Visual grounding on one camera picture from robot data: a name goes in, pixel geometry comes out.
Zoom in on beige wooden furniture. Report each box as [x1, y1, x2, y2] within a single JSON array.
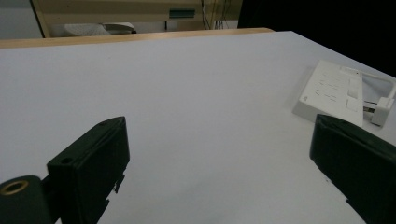
[[30, 0, 244, 39]]

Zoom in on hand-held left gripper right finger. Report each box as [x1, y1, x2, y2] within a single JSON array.
[[309, 113, 396, 224]]

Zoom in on white power strip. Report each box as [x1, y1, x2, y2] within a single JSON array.
[[291, 59, 365, 128]]

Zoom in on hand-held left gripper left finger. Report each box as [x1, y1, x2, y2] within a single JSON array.
[[46, 116, 131, 224]]

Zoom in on white power plug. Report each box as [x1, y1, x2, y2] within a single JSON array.
[[362, 96, 396, 127]]

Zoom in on dark hanging cables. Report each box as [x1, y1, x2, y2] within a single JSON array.
[[200, 0, 233, 31]]

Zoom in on white cloth bundle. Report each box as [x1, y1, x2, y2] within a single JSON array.
[[64, 21, 137, 37]]

